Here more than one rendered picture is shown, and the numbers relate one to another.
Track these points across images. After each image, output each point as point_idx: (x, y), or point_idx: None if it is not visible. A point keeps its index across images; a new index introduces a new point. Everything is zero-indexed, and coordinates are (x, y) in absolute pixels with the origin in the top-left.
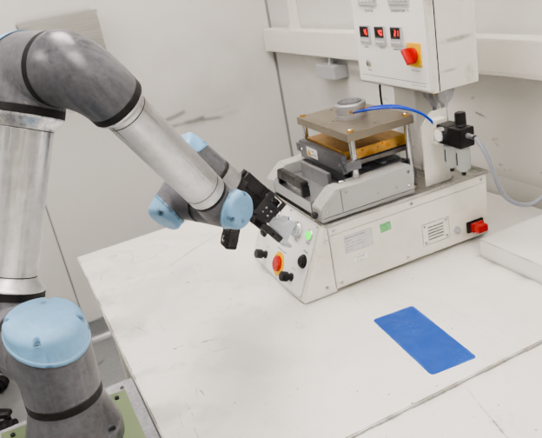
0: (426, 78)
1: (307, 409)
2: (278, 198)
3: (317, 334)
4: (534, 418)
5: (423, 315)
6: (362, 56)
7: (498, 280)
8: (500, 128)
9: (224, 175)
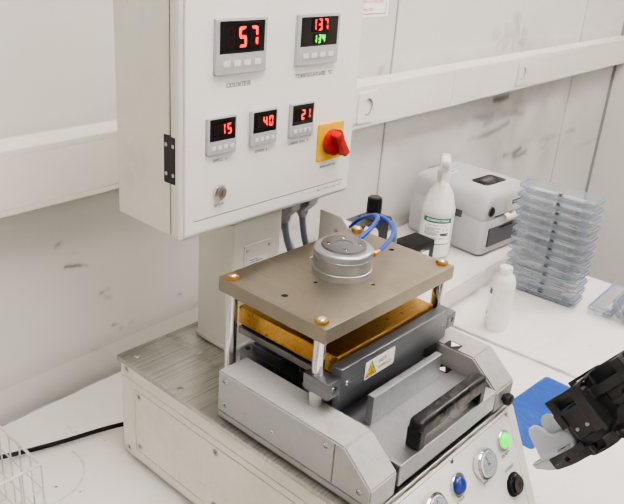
0: (342, 170)
1: None
2: (583, 375)
3: (594, 495)
4: (600, 350)
5: None
6: (201, 183)
7: None
8: (115, 267)
9: None
